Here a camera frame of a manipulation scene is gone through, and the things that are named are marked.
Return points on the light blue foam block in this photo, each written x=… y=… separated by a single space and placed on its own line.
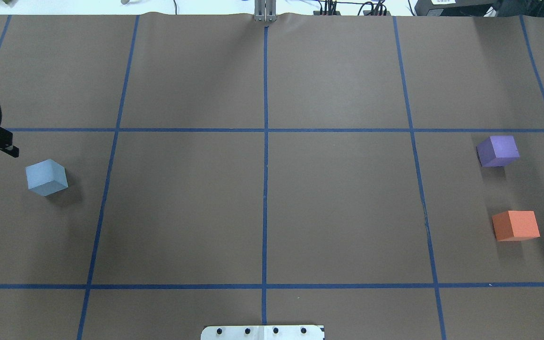
x=46 y=178

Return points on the purple foam block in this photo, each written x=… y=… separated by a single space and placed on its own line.
x=497 y=151

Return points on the orange foam block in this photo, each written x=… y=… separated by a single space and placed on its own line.
x=515 y=226

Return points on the aluminium frame post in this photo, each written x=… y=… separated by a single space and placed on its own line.
x=265 y=10

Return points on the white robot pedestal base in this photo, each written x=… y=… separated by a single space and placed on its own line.
x=263 y=332

